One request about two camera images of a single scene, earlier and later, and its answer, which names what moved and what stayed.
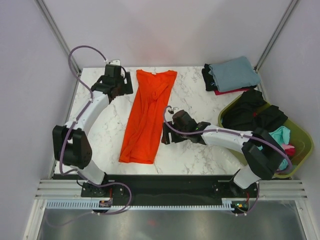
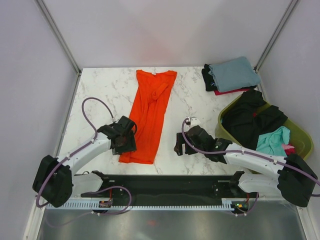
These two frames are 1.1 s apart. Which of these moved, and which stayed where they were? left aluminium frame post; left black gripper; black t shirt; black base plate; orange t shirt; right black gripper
Moved: right black gripper; left black gripper
Stayed: left aluminium frame post; orange t shirt; black base plate; black t shirt
